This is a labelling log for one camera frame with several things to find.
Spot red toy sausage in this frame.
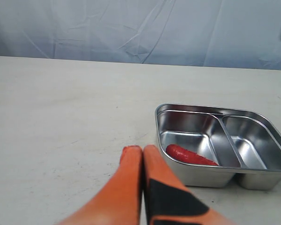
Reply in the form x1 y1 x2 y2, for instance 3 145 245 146
166 144 218 166

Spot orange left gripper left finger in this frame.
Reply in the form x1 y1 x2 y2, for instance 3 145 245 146
59 145 142 225

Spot blue-grey backdrop cloth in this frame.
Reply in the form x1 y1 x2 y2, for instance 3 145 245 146
0 0 281 70

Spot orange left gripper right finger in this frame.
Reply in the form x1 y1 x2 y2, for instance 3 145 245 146
143 145 234 225

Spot stainless steel lunch box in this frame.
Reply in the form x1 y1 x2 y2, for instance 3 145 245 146
155 104 281 190

